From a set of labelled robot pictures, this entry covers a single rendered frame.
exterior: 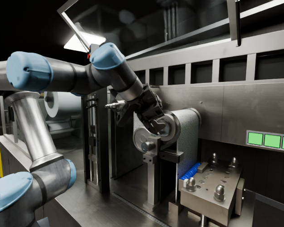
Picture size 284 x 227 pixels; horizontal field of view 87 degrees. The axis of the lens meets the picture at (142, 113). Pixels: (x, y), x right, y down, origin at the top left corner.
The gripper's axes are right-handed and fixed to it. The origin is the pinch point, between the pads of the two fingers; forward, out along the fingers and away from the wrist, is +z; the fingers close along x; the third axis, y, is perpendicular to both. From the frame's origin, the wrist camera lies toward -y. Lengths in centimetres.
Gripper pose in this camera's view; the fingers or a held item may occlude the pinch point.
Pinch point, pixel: (154, 129)
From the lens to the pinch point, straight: 60.6
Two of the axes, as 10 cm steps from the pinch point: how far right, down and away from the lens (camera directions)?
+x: -1.2, -6.9, 7.2
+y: 8.7, -4.2, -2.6
